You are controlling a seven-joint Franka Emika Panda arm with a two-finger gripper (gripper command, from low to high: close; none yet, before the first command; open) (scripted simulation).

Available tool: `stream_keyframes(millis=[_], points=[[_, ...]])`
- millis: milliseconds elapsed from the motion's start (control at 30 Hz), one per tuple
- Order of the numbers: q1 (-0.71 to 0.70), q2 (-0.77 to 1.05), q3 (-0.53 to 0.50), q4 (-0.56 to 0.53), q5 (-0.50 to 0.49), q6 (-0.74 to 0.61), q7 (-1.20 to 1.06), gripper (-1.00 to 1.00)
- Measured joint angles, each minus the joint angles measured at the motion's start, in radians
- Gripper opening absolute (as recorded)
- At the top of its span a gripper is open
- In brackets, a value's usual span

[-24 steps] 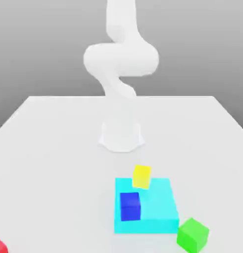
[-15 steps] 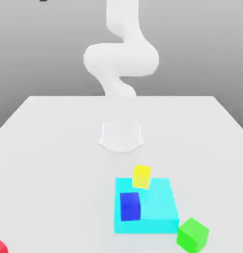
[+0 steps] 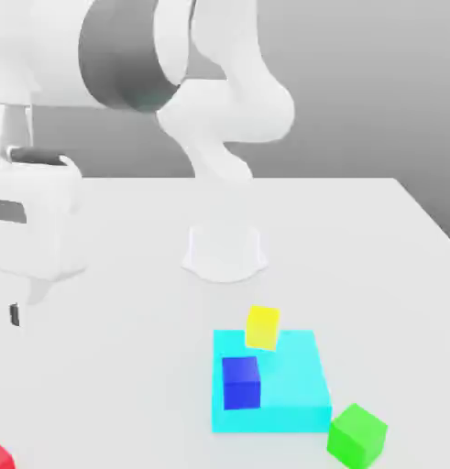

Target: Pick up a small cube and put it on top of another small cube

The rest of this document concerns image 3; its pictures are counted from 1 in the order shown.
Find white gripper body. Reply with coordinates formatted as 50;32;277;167
0;156;88;284

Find small blue cube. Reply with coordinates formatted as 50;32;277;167
221;355;262;411

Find small yellow cube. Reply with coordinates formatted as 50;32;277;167
245;304;281;352

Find small green cube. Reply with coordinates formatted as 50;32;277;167
325;402;390;469

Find large cyan box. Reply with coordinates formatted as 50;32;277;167
211;328;334;434

